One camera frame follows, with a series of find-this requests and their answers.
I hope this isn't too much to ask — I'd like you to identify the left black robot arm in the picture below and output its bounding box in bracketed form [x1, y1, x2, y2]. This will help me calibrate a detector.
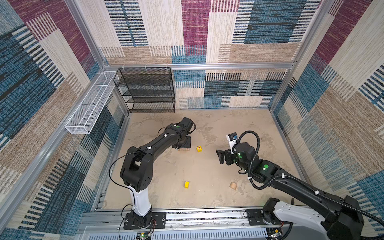
[120, 117, 196, 230]

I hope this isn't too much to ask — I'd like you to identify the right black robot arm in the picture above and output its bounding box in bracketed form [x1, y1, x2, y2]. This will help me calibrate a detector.
[216, 143, 364, 240]

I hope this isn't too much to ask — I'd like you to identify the small wood cylinder block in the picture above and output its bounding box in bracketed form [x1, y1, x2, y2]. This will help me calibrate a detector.
[230, 182, 238, 191]

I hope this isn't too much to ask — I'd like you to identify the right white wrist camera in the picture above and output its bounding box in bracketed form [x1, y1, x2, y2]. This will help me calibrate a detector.
[226, 133, 238, 154]

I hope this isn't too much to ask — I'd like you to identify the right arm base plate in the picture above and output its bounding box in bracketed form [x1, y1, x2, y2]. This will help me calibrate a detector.
[244, 209, 291, 226]

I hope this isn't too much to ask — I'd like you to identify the black wire shelf rack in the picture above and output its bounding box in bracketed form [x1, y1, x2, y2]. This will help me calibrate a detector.
[114, 67, 176, 114]

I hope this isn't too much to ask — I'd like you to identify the aluminium front rail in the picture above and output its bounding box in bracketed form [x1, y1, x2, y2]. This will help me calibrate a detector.
[75, 207, 327, 240]

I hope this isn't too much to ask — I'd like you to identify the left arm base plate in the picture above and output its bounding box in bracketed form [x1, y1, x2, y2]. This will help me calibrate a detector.
[123, 211, 167, 230]

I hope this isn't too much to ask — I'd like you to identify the black corrugated cable hose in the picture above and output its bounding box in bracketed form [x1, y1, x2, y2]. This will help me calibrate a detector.
[235, 130, 384, 240]

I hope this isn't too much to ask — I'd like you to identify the white wire mesh basket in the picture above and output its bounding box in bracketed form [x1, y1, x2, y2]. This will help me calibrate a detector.
[65, 72, 116, 135]

